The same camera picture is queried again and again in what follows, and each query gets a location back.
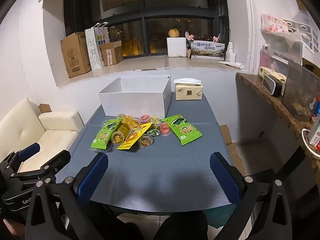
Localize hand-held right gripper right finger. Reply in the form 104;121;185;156
209;151;300;240

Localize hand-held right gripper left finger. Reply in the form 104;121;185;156
25;152;109;240

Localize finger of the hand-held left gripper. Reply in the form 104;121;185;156
0;142;41;173
10;149;72;188

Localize green pea snack packet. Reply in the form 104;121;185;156
162;114;202;146
90;119;123;152

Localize yellow snack packet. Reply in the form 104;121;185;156
116;122;153;150

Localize cluster of jelly cups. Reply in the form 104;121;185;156
110;113;172;148

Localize small green candy packet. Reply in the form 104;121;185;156
147;125;160;137

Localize white cardboard box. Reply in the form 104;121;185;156
98;74;172;117

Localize cream sofa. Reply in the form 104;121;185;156
0;97;84;173

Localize person's right leg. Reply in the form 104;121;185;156
152;210;209;240

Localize person's leg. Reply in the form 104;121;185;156
152;210;209;240
100;205;150;240

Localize person's left leg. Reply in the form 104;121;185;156
100;205;150;240

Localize brown stone counter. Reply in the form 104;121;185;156
236;72;320;170

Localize white round rack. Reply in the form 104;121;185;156
301;129;320;158

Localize yellow tissue pack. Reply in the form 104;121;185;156
174;78;204;101

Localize white drink carton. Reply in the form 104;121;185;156
307;116;320;150

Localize black desk clock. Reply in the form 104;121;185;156
262;74;282;97

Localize large brown cardboard box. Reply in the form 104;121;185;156
61;32;92;78

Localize rolled white paper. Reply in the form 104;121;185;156
217;60;243;70

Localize pale yellow tissue box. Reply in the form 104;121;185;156
258;66;287;95

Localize clear plastic container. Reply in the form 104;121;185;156
284;60;320;122

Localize small brown cardboard box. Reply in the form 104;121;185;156
100;40;124;67

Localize polka dot paper bag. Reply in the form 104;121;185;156
85;22;110;70

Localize white plastic bottle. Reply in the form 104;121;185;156
225;42;235;62

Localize pink bottle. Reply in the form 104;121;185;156
259;45;272;68

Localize long printed gift box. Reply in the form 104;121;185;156
187;40;227;60

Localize white foam box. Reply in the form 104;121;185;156
167;37;187;58

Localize floral pouch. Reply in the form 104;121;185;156
261;13;289;33

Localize white storage drawers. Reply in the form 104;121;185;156
287;20;320;53

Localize dark window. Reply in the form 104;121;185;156
64;0;229;58

